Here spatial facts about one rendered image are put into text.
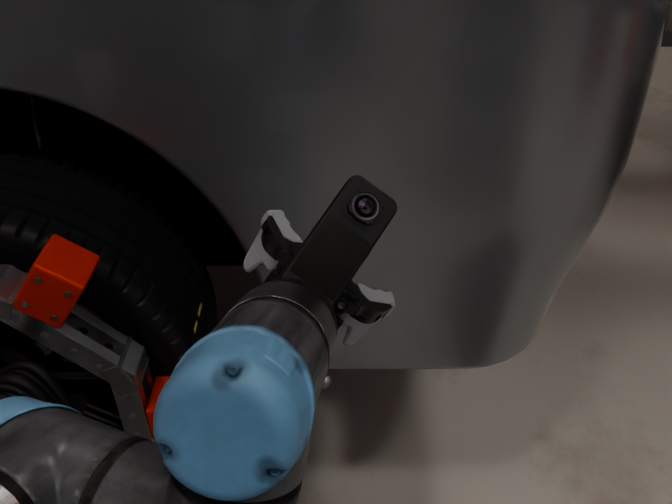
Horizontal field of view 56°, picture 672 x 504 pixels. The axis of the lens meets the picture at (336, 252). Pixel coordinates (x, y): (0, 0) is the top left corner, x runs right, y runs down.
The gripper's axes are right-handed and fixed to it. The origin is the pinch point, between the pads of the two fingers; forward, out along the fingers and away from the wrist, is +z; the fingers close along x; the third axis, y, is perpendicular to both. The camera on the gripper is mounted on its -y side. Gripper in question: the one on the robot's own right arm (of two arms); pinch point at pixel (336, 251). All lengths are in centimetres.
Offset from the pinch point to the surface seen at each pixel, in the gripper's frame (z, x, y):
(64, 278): 13.4, -25.6, 27.5
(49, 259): 14.2, -28.8, 27.1
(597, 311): 188, 100, 0
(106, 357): 19.7, -16.5, 37.1
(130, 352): 23.7, -14.8, 36.6
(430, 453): 120, 64, 61
